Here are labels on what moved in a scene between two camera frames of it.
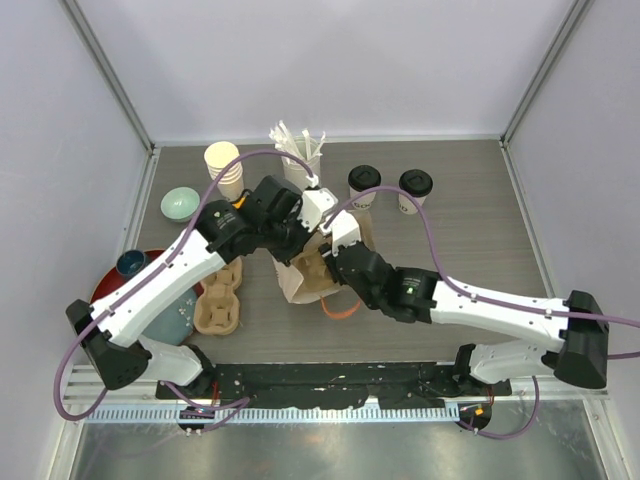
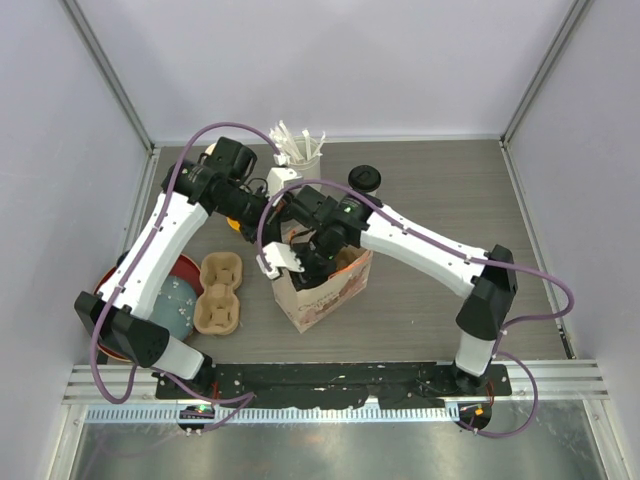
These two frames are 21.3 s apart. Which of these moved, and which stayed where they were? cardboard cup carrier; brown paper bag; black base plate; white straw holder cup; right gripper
Moved: right gripper; brown paper bag
Stayed: black base plate; cardboard cup carrier; white straw holder cup
